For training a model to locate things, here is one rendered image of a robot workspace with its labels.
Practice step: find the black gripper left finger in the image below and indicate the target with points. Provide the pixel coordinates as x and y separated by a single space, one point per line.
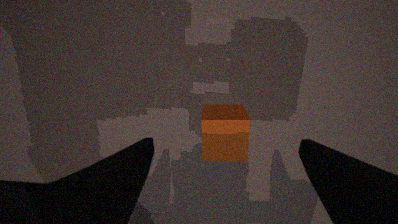
103 193

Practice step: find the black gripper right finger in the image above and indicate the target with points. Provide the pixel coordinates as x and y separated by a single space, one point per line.
352 192

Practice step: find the orange block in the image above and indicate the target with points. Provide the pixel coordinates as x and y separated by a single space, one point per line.
225 133

